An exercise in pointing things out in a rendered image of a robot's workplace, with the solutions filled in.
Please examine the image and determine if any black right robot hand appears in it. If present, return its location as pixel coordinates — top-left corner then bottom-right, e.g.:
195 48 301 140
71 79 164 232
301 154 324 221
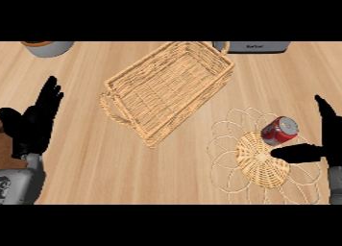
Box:
270 94 342 169

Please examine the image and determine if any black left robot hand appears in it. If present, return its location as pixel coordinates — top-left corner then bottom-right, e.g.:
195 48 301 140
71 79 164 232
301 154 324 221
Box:
0 75 65 160

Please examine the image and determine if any red can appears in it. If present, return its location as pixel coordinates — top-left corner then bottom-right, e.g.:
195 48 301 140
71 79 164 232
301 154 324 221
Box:
259 115 301 147

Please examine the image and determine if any round wicker placemat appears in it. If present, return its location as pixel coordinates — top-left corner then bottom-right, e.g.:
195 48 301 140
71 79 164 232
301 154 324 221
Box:
208 107 323 206

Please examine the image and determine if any rectangular wicker basket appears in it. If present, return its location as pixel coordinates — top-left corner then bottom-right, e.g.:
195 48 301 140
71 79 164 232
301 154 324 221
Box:
99 41 237 149

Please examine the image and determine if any brown wooden board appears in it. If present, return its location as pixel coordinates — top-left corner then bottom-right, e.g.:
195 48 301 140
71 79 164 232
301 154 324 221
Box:
0 117 30 178

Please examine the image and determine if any grey round pot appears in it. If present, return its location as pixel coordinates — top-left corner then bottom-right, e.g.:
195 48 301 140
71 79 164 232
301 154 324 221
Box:
19 41 77 59

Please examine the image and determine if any grey appliance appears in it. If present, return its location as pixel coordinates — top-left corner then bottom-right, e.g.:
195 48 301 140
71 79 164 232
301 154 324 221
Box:
211 41 292 55

